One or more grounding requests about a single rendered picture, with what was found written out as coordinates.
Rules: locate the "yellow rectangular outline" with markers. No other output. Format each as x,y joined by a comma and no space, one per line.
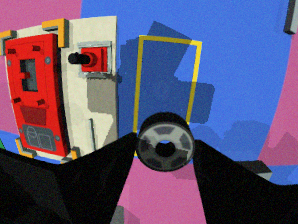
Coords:
139,67

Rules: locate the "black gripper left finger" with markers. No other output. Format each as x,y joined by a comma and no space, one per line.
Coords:
83,191

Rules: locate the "black and grey wheel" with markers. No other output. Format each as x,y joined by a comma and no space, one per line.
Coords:
165,157

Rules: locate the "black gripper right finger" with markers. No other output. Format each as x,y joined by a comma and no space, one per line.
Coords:
232,194

